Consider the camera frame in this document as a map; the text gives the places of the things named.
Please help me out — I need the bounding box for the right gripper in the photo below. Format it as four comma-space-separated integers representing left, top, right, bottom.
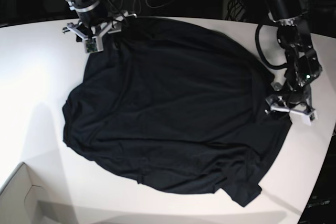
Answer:
62, 2, 137, 52

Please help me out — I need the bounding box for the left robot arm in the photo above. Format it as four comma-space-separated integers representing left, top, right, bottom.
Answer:
255, 0, 322, 125

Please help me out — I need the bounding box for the white cardboard box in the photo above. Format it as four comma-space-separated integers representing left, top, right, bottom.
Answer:
1, 162, 78, 223

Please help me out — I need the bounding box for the black t-shirt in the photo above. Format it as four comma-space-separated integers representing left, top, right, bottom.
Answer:
62, 18, 291, 207

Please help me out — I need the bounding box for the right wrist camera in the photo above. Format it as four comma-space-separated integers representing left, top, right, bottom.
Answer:
83, 39, 98, 54

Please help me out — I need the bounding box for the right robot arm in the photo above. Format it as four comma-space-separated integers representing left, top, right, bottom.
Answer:
62, 0, 137, 54

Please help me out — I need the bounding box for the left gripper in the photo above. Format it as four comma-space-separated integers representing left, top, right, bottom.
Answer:
265, 82, 318, 124

